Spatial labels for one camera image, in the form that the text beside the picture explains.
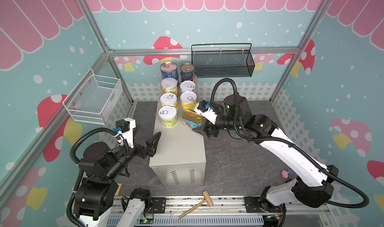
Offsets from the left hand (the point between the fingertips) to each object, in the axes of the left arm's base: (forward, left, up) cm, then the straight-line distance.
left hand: (150, 132), depth 56 cm
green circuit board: (-25, +7, -41) cm, 48 cm away
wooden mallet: (-16, -24, -37) cm, 47 cm away
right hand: (+7, -18, -1) cm, 19 cm away
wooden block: (-14, +23, -38) cm, 46 cm away
